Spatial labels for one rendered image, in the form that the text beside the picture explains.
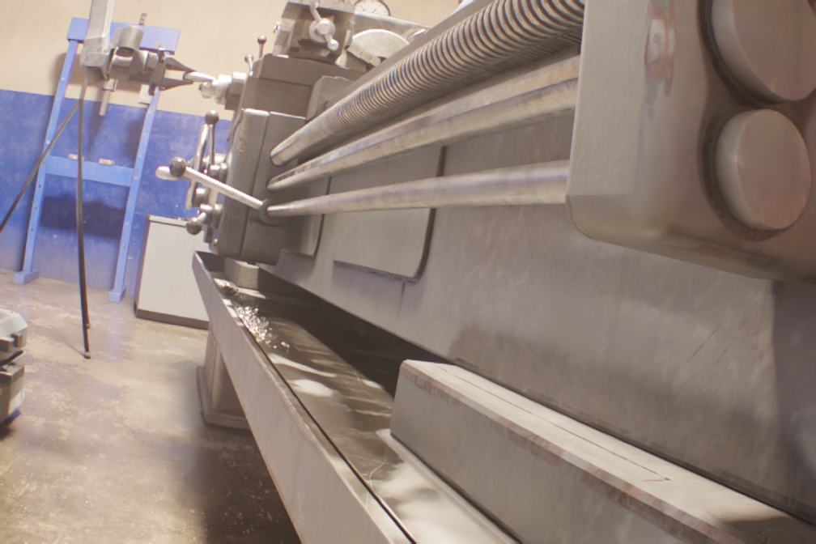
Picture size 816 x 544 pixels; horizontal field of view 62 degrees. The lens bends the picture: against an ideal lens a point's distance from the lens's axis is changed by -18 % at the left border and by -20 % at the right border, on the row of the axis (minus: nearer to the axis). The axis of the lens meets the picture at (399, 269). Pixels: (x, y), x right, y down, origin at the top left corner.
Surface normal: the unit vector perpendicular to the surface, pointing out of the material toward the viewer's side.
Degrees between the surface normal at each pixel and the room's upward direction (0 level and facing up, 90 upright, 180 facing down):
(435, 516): 0
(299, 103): 90
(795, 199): 90
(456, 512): 0
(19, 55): 90
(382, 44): 90
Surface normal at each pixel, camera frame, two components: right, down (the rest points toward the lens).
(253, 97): 0.27, 0.06
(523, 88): -0.95, -0.16
